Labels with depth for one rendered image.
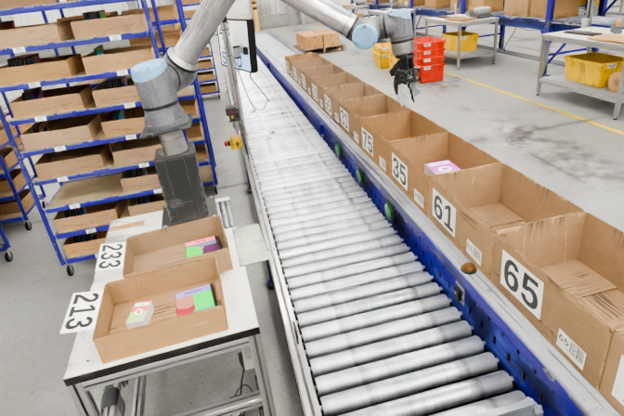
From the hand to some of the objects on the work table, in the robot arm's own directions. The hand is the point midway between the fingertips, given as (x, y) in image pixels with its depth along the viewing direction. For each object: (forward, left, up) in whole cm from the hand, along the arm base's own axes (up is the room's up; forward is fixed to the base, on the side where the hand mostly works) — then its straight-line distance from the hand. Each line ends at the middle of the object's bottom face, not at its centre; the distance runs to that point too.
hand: (407, 100), depth 186 cm
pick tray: (-108, -49, -38) cm, 125 cm away
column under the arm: (-106, +25, -38) cm, 115 cm away
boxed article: (-117, -50, -37) cm, 132 cm away
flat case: (-99, -48, -39) cm, 116 cm away
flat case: (-97, -17, -37) cm, 105 cm away
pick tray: (-107, -18, -38) cm, 115 cm away
